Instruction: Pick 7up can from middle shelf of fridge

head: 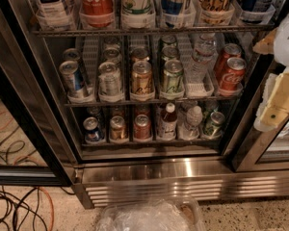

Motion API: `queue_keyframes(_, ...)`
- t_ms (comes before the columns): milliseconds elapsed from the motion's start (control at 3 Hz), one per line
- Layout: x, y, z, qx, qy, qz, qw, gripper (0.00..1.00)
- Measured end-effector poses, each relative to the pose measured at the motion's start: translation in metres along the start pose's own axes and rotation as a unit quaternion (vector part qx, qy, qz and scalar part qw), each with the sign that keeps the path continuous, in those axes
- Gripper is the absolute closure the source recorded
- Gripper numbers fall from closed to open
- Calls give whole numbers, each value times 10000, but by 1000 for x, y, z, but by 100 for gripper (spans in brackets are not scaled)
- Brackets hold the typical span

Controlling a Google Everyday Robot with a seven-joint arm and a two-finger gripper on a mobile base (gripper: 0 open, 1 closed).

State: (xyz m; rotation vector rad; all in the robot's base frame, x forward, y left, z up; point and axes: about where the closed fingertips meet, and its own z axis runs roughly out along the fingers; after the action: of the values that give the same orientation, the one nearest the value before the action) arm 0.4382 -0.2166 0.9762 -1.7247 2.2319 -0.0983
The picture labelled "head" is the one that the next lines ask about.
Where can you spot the silver can third row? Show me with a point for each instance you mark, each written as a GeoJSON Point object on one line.
{"type": "Point", "coordinates": [111, 42]}

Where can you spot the blue silver can rear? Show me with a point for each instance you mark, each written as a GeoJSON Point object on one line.
{"type": "Point", "coordinates": [72, 54]}

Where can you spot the gold can bottom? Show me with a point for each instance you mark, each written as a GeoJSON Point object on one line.
{"type": "Point", "coordinates": [117, 128]}

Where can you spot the white empty shelf tray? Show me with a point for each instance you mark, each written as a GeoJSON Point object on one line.
{"type": "Point", "coordinates": [190, 89]}

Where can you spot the right glass fridge door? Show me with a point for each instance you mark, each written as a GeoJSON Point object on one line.
{"type": "Point", "coordinates": [262, 151]}

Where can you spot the glass fridge door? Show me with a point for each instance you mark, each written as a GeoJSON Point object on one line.
{"type": "Point", "coordinates": [262, 151]}
{"type": "Point", "coordinates": [28, 143]}

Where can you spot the clear water bottle middle shelf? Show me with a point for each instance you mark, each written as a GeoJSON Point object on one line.
{"type": "Point", "coordinates": [203, 53]}

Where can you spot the orange gold can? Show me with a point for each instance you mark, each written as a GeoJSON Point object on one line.
{"type": "Point", "coordinates": [139, 54]}
{"type": "Point", "coordinates": [141, 78]}

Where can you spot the orange gold can rear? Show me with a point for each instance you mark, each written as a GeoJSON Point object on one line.
{"type": "Point", "coordinates": [139, 54]}

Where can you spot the blue pepsi can bottom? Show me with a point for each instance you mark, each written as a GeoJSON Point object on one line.
{"type": "Point", "coordinates": [93, 133]}

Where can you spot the white label bottle top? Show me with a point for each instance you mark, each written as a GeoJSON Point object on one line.
{"type": "Point", "coordinates": [55, 10]}

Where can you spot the green can front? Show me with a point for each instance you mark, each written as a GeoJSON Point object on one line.
{"type": "Point", "coordinates": [172, 76]}

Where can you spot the red coke can front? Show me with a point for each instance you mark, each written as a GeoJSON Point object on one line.
{"type": "Point", "coordinates": [232, 74]}

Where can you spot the clear plastic bin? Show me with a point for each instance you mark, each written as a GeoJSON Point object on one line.
{"type": "Point", "coordinates": [176, 213]}

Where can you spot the green can bottom shelf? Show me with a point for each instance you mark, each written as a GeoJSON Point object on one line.
{"type": "Point", "coordinates": [213, 124]}

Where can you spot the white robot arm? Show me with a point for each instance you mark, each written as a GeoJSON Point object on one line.
{"type": "Point", "coordinates": [274, 108]}

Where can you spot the brown juice bottle white cap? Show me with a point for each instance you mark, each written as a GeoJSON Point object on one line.
{"type": "Point", "coordinates": [167, 123]}

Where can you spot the blue silver can front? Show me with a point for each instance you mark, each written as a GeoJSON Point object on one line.
{"type": "Point", "coordinates": [74, 79]}

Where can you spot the silver 7up can front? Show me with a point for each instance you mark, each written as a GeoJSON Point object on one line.
{"type": "Point", "coordinates": [109, 79]}

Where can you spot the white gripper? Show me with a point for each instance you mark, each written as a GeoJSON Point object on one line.
{"type": "Point", "coordinates": [287, 38]}

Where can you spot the orange gold can front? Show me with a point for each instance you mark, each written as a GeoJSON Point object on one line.
{"type": "Point", "coordinates": [141, 78]}

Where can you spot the steel fridge cabinet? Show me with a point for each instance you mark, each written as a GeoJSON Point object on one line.
{"type": "Point", "coordinates": [110, 172]}

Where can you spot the left glass fridge door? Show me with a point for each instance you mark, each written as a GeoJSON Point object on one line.
{"type": "Point", "coordinates": [28, 143]}

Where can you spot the red coke can rear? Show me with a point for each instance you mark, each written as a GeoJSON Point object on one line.
{"type": "Point", "coordinates": [229, 50]}

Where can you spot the red can bottom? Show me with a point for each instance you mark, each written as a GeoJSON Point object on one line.
{"type": "Point", "coordinates": [142, 127]}

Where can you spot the red coke can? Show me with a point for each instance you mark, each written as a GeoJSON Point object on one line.
{"type": "Point", "coordinates": [229, 50]}
{"type": "Point", "coordinates": [232, 74]}

